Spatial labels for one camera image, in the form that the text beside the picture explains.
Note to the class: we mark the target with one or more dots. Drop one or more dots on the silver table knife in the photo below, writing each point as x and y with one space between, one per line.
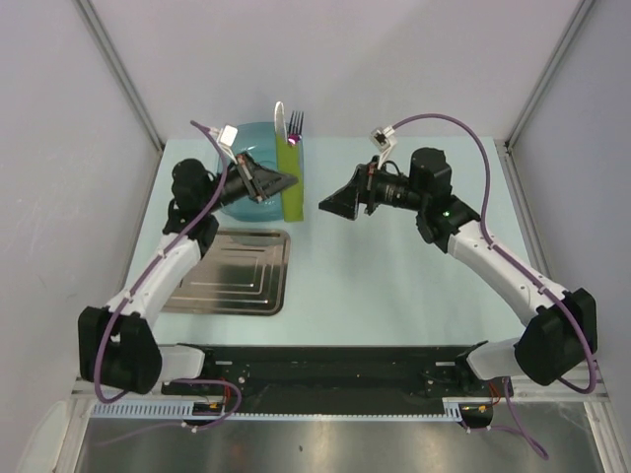
280 121

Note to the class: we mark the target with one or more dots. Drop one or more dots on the green paper napkin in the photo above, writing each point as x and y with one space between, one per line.
289 162

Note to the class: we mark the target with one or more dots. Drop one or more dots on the silver fork pink tines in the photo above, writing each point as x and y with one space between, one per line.
295 128

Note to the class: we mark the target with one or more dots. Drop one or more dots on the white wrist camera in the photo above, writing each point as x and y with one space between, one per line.
225 138
384 140

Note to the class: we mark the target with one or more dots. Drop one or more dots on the light blue cable duct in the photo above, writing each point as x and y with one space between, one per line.
139 409

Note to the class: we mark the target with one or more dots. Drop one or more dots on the teal plastic bin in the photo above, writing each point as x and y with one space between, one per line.
258 140

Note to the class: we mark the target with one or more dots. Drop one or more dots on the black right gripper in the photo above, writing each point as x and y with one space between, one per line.
362 189

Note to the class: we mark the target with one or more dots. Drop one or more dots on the silver metal tray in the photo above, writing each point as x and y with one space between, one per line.
243 273

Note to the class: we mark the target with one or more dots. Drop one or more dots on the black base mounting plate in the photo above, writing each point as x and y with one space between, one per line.
354 357

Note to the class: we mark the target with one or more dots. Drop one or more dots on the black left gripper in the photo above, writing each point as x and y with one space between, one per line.
261 182

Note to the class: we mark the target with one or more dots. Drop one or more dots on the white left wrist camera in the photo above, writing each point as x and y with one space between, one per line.
225 138

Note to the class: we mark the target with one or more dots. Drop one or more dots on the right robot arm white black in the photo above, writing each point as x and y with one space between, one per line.
560 325

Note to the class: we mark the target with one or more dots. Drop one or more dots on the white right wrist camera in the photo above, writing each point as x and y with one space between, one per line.
384 140

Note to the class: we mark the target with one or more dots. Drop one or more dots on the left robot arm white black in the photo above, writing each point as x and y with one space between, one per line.
117 347

